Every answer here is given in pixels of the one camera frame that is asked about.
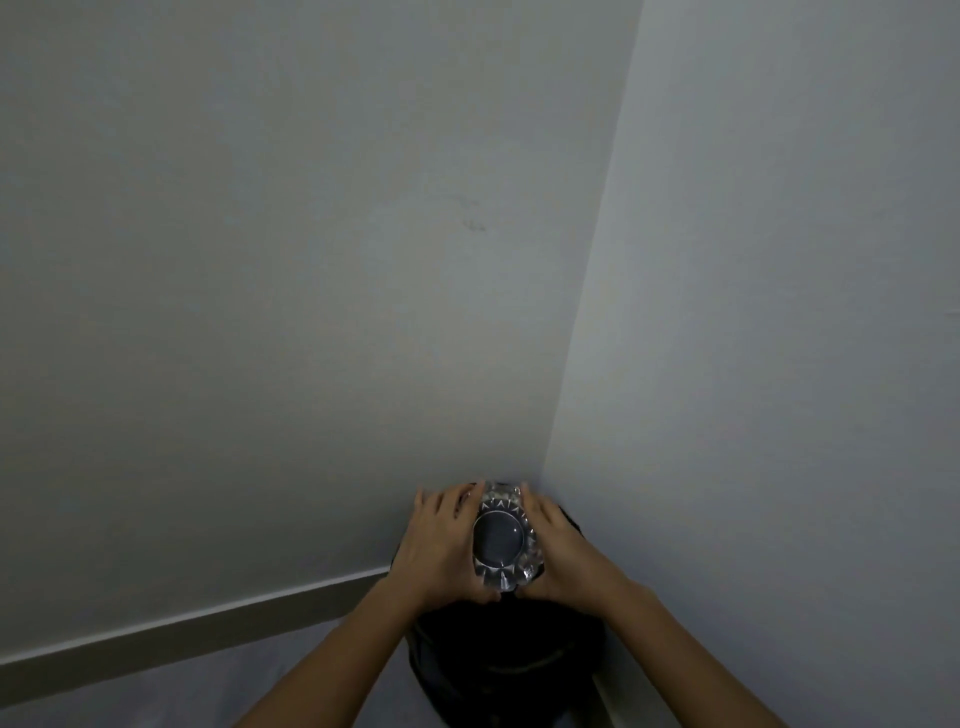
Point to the person's right hand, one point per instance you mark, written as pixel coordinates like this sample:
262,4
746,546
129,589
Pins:
574,559

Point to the person's left hand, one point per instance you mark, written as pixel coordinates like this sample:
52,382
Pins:
442,551

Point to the clear glass ashtray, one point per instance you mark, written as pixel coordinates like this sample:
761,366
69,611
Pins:
504,540

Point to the black trash bin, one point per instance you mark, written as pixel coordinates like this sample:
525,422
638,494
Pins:
510,660

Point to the person's left forearm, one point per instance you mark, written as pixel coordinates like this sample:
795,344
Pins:
330,664

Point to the person's right forearm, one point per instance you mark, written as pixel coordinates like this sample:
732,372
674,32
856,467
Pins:
675,664

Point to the grey baseboard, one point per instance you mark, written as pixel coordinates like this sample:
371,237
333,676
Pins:
187,634

